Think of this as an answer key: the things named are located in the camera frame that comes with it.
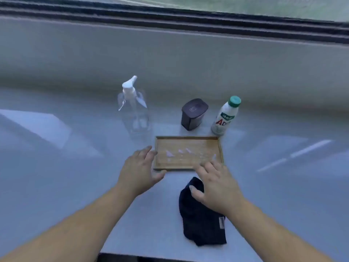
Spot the person's left hand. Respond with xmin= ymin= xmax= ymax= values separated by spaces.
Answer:
xmin=117 ymin=146 xmax=167 ymax=200

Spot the person's right hand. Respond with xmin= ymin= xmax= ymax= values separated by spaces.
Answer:
xmin=190 ymin=154 xmax=246 ymax=216

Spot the dark blue cloth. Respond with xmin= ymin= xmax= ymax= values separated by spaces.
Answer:
xmin=178 ymin=176 xmax=228 ymax=246

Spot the wooden tray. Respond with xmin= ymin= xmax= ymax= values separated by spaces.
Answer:
xmin=153 ymin=135 xmax=225 ymax=172

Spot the white bottle green cap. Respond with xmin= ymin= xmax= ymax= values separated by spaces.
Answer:
xmin=210 ymin=95 xmax=242 ymax=136

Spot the dark purple lidded container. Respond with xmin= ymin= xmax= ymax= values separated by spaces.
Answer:
xmin=181 ymin=98 xmax=209 ymax=131

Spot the clear pump dispenser bottle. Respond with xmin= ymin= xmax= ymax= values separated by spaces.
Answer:
xmin=117 ymin=75 xmax=152 ymax=134

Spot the person's left forearm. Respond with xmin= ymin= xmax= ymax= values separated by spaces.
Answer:
xmin=0 ymin=185 xmax=136 ymax=262

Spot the person's right forearm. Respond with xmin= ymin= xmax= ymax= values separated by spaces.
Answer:
xmin=225 ymin=199 xmax=334 ymax=262

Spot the dark window frame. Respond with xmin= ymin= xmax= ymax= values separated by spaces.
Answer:
xmin=0 ymin=0 xmax=349 ymax=45

